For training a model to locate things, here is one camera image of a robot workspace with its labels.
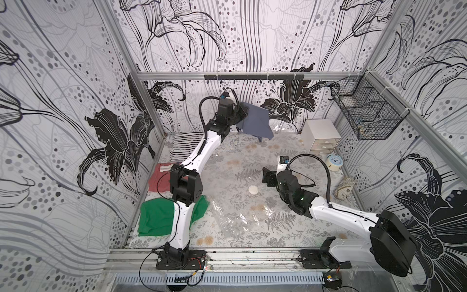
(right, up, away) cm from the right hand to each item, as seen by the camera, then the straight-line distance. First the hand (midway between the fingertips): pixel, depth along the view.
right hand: (272, 167), depth 83 cm
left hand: (-12, +29, +3) cm, 32 cm away
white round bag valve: (-8, -12, +10) cm, 18 cm away
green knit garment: (-54, -23, +2) cm, 59 cm away
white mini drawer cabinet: (+29, +16, +14) cm, 36 cm away
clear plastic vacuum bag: (-20, -24, -5) cm, 32 cm away
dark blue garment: (-7, +21, +2) cm, 22 cm away
